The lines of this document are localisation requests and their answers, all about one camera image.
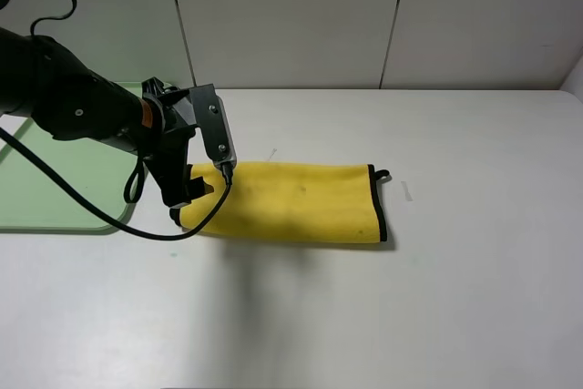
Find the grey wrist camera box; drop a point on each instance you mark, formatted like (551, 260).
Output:
(211, 119)

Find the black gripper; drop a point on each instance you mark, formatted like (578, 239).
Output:
(166, 152)

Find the clear tape strip on table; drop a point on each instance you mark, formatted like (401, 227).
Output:
(407, 193)

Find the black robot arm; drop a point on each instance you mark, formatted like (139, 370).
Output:
(42, 80)

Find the yellow towel with black trim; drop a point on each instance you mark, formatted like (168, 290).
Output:
(317, 205)

